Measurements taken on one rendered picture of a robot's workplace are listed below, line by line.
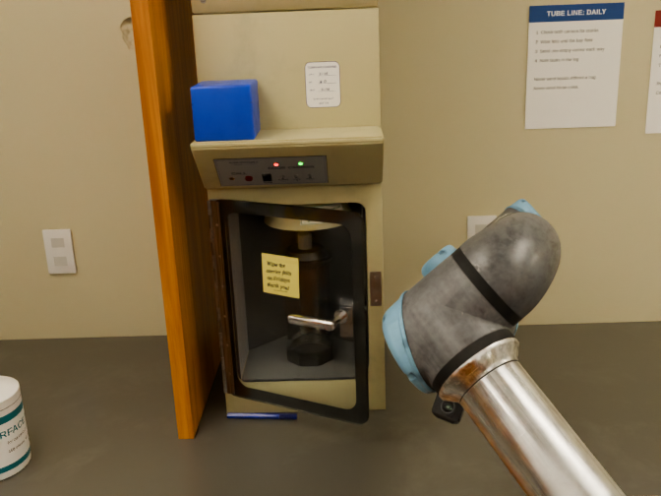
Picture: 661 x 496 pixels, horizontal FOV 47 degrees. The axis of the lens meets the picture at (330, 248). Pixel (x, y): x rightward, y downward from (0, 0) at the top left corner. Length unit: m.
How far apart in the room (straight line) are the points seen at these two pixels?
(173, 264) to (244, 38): 0.41
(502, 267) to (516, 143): 0.99
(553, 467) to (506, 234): 0.27
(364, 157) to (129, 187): 0.77
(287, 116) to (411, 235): 0.62
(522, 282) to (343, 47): 0.62
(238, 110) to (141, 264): 0.78
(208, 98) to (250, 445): 0.64
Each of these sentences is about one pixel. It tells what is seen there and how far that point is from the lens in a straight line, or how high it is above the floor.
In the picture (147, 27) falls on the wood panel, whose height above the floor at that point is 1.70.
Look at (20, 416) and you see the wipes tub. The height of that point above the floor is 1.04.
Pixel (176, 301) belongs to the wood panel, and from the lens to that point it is 1.41.
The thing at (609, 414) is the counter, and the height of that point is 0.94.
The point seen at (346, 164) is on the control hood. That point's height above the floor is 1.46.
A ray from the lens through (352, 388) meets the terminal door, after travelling 1.40.
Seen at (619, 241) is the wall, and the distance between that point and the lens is 2.00.
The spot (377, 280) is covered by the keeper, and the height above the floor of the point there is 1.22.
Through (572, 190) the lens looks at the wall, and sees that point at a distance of 1.93.
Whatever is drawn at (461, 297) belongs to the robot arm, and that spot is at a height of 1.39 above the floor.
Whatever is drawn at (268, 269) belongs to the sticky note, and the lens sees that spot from 1.39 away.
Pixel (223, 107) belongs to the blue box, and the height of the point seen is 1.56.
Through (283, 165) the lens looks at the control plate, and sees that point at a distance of 1.32.
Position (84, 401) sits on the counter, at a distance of 1.73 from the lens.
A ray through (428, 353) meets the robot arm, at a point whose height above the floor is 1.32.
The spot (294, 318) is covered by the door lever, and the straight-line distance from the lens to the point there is 1.33.
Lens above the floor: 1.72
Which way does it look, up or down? 18 degrees down
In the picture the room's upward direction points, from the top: 2 degrees counter-clockwise
